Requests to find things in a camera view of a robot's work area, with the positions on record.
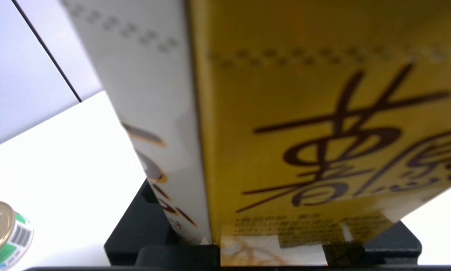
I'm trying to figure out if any small green label tin can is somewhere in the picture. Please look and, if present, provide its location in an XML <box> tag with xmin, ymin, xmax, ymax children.
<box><xmin>0</xmin><ymin>201</ymin><xmax>34</xmax><ymax>271</ymax></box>

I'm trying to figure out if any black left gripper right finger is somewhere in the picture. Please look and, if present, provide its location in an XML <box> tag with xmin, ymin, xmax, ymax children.
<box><xmin>323</xmin><ymin>220</ymin><xmax>422</xmax><ymax>266</ymax></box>

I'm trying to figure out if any yellow potato chips box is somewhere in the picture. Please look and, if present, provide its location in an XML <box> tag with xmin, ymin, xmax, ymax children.
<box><xmin>60</xmin><ymin>0</ymin><xmax>451</xmax><ymax>267</ymax></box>

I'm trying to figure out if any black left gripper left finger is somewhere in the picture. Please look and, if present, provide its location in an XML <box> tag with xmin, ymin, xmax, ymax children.
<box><xmin>104</xmin><ymin>179</ymin><xmax>220</xmax><ymax>267</ymax></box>

